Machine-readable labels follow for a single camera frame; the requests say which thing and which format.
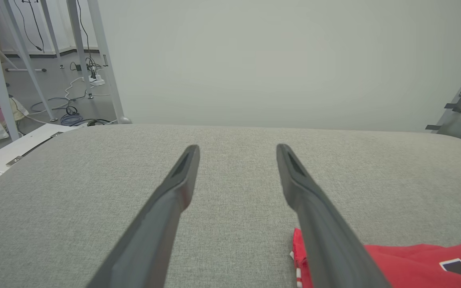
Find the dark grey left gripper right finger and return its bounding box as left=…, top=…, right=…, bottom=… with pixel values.
left=277, top=144, right=391, bottom=288

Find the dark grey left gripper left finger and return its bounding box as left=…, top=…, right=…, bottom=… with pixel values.
left=86, top=145, right=200, bottom=288

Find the red and white jersey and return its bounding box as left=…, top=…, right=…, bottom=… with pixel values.
left=290, top=228, right=461, bottom=288

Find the white floor cable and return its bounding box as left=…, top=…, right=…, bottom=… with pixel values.
left=64, top=76, right=111, bottom=100

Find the grey looped floor cable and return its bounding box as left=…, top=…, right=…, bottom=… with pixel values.
left=30, top=97, right=69, bottom=112

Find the black hanging cable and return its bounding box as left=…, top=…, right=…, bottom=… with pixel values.
left=13, top=0, right=45, bottom=52
left=77, top=0, right=97, bottom=76

